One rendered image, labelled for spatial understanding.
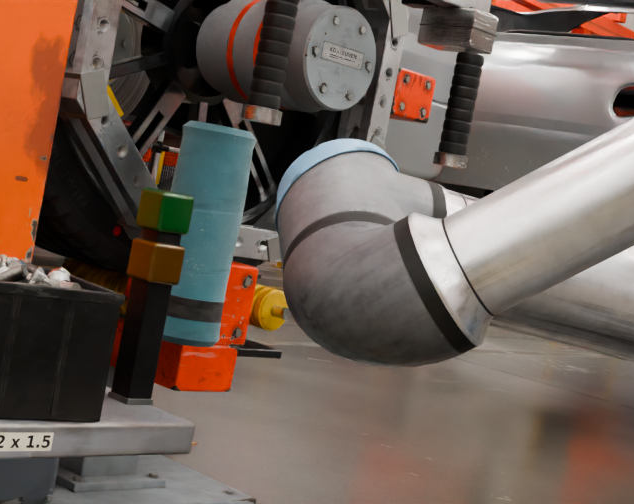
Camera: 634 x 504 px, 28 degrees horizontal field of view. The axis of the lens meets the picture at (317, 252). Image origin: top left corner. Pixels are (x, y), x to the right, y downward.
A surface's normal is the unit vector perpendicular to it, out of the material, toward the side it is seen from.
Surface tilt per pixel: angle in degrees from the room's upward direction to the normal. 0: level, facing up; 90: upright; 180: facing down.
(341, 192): 36
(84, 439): 90
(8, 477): 90
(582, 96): 86
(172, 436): 90
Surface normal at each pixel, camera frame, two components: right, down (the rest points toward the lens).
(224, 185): 0.44, 0.10
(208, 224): 0.22, 0.13
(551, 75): -0.62, -0.20
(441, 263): 0.35, -0.49
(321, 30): 0.70, 0.17
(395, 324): -0.40, 0.44
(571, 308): 0.18, 0.38
